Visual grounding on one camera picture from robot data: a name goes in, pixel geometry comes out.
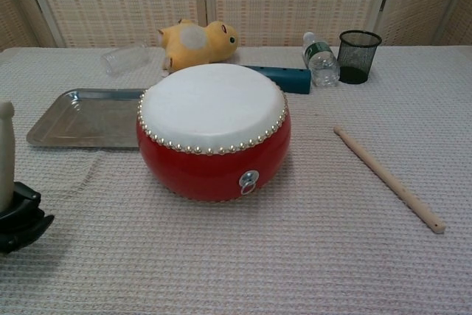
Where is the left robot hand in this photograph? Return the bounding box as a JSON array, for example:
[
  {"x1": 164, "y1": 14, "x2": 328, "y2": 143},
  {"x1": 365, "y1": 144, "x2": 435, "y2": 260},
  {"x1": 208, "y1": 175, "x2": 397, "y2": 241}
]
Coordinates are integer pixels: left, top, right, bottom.
[{"x1": 0, "y1": 180, "x2": 55, "y2": 255}]

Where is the wooden drumstick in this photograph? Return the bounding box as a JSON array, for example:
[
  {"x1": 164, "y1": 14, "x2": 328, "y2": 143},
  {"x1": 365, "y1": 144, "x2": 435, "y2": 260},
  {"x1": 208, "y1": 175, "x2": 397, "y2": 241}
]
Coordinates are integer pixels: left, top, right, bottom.
[
  {"x1": 0, "y1": 101, "x2": 16, "y2": 211},
  {"x1": 333, "y1": 125, "x2": 447, "y2": 235}
]

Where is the red drum white skin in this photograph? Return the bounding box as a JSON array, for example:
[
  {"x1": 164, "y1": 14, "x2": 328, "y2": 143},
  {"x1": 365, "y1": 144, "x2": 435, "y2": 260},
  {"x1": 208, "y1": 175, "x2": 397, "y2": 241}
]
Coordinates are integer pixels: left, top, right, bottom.
[{"x1": 135, "y1": 63, "x2": 292, "y2": 205}]

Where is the stainless steel tray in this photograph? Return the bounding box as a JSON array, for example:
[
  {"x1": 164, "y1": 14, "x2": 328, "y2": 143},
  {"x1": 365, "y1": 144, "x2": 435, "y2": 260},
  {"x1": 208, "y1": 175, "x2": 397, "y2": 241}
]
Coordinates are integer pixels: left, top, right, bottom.
[{"x1": 25, "y1": 88, "x2": 149, "y2": 152}]

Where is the clear plastic cup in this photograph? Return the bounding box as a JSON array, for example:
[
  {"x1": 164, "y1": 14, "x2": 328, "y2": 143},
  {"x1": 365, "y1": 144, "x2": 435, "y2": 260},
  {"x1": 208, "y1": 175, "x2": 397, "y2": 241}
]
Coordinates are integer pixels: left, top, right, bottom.
[{"x1": 101, "y1": 44, "x2": 150, "y2": 77}]

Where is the white woven tablecloth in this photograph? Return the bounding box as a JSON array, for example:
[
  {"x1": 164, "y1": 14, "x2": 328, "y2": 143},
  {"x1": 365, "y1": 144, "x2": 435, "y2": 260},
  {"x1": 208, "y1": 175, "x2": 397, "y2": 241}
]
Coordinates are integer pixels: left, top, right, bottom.
[{"x1": 0, "y1": 46, "x2": 472, "y2": 315}]

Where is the beige woven folding screen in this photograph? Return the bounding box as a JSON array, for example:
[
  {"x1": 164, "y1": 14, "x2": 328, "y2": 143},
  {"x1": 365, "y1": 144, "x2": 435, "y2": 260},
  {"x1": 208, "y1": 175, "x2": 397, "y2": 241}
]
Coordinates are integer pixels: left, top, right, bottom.
[{"x1": 0, "y1": 0, "x2": 472, "y2": 51}]

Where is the yellow plush toy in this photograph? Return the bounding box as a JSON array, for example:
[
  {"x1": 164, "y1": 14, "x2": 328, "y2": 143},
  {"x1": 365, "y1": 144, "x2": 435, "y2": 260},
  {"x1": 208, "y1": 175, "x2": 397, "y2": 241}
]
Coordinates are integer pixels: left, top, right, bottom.
[{"x1": 153, "y1": 18, "x2": 240, "y2": 74}]

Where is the teal blue box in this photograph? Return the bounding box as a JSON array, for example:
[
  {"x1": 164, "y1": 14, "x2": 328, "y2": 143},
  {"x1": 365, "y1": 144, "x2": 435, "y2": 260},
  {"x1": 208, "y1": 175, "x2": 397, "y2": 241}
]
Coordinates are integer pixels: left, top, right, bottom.
[{"x1": 241, "y1": 65, "x2": 312, "y2": 95}]

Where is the green label water bottle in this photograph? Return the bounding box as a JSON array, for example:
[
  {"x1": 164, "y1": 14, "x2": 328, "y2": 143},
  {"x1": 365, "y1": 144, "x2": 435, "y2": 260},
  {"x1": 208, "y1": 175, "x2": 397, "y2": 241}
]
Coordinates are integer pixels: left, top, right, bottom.
[{"x1": 302, "y1": 31, "x2": 341, "y2": 88}]

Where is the black mesh pen cup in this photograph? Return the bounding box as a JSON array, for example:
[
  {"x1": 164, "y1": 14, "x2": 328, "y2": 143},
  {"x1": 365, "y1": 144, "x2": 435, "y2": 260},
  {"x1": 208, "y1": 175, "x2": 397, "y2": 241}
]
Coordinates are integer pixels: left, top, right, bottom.
[{"x1": 338, "y1": 30, "x2": 383, "y2": 85}]

